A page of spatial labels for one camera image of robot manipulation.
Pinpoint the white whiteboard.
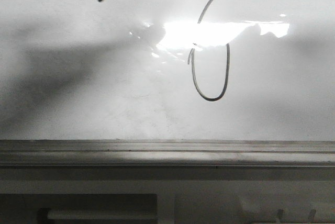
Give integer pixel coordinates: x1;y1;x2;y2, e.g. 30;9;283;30
1;0;334;141

